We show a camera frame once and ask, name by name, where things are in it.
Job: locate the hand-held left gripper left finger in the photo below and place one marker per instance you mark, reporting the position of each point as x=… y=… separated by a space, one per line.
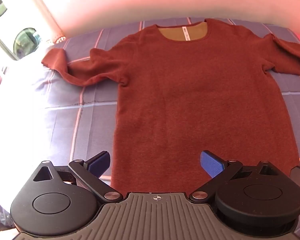
x=99 y=163

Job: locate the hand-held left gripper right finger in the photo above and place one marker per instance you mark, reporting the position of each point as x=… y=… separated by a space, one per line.
x=212 y=164

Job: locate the rust red knit sweater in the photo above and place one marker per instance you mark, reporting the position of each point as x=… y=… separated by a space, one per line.
x=190 y=92

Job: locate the blue plaid bed sheet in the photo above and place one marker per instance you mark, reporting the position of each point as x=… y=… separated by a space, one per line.
x=65 y=120

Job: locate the window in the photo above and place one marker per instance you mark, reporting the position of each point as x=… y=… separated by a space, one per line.
x=17 y=40

